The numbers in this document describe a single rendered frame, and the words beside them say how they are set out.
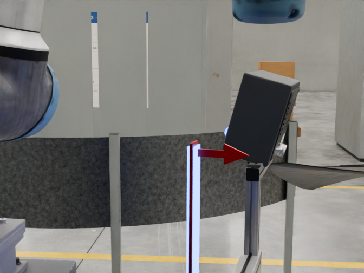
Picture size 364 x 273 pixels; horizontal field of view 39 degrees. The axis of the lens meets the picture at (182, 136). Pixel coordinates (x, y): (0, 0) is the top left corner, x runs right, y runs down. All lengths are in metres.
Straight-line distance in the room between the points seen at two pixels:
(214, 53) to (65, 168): 2.78
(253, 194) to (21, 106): 0.61
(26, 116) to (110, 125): 6.01
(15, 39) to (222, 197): 1.87
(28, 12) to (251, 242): 0.71
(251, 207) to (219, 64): 3.69
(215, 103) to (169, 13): 2.06
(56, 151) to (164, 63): 4.40
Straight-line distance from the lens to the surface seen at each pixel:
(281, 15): 0.52
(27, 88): 0.68
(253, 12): 0.51
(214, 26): 4.78
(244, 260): 1.13
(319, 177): 0.62
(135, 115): 6.61
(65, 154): 2.24
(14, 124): 0.68
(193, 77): 6.50
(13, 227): 0.70
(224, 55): 4.77
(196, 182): 0.58
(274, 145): 1.16
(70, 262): 0.76
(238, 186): 2.47
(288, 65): 8.62
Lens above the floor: 1.29
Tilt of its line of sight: 9 degrees down
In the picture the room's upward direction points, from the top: straight up
